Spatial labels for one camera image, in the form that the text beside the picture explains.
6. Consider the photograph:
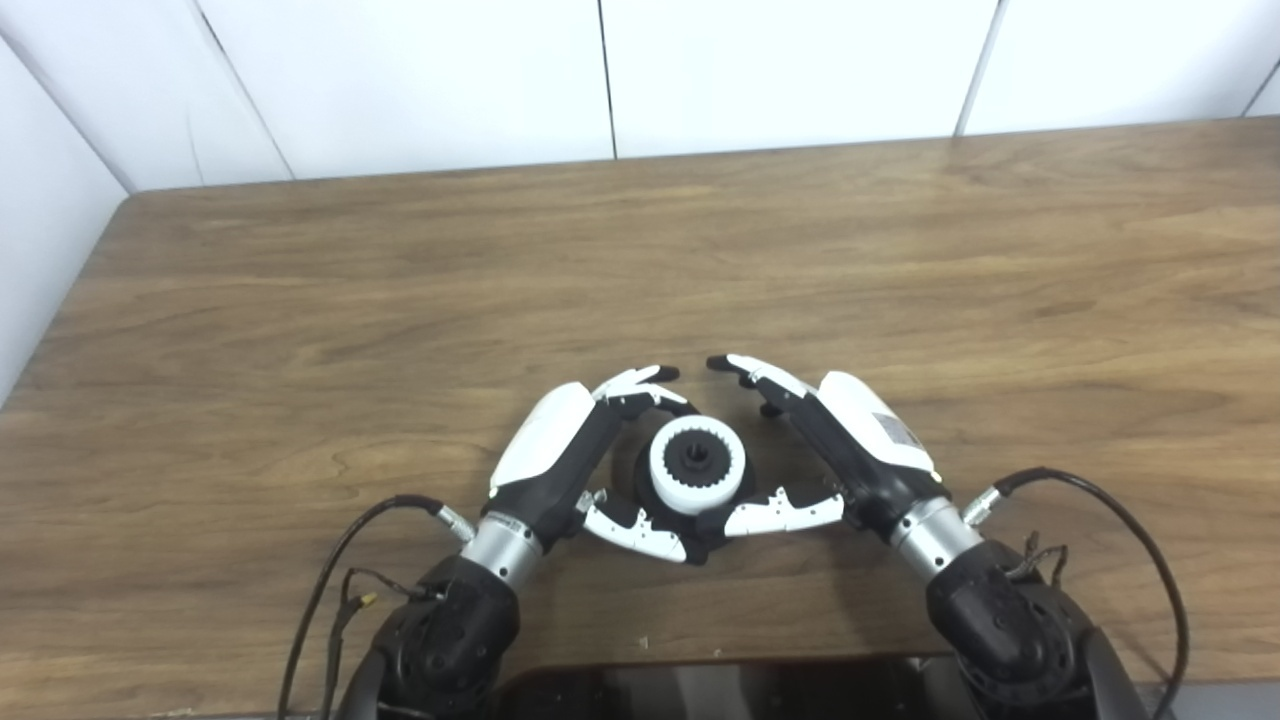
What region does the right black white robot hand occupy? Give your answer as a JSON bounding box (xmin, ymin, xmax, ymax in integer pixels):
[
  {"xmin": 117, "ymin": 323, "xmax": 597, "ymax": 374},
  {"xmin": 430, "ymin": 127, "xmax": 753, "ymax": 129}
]
[{"xmin": 706, "ymin": 354, "xmax": 951, "ymax": 546}]

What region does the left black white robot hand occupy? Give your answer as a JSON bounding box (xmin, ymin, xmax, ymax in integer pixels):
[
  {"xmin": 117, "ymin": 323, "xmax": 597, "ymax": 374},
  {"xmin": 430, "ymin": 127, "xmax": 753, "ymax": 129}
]
[{"xmin": 482, "ymin": 365, "xmax": 701, "ymax": 563}]

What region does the white toothed plastic ring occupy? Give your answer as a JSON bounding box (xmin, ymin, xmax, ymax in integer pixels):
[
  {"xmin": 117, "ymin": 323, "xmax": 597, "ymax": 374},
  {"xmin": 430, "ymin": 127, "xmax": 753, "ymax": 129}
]
[{"xmin": 649, "ymin": 415, "xmax": 747, "ymax": 516}]

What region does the round black plastic part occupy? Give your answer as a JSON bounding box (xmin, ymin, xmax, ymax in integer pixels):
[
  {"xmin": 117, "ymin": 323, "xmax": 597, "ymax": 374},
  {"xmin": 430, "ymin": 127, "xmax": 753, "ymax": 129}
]
[{"xmin": 632, "ymin": 415, "xmax": 757, "ymax": 567}]

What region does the right arm thin wire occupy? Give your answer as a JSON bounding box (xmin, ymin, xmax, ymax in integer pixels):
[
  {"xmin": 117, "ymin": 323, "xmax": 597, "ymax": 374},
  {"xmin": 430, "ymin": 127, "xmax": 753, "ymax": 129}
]
[{"xmin": 1004, "ymin": 532, "xmax": 1071, "ymax": 587}]

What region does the arm thin wire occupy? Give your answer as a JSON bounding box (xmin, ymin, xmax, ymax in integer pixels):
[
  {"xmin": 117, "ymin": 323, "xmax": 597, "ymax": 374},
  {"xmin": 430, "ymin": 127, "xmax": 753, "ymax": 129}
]
[
  {"xmin": 320, "ymin": 568, "xmax": 443, "ymax": 720},
  {"xmin": 1004, "ymin": 532, "xmax": 1071, "ymax": 587}
]

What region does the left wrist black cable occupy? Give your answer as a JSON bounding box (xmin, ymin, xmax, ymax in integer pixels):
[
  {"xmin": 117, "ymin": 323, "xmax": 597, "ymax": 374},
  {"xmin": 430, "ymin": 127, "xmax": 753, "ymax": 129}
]
[{"xmin": 278, "ymin": 494, "xmax": 477, "ymax": 720}]

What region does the left arm thin wire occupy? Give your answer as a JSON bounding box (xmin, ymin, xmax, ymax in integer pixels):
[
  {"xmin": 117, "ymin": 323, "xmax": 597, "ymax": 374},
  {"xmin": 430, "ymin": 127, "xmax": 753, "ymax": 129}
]
[{"xmin": 320, "ymin": 568, "xmax": 443, "ymax": 720}]

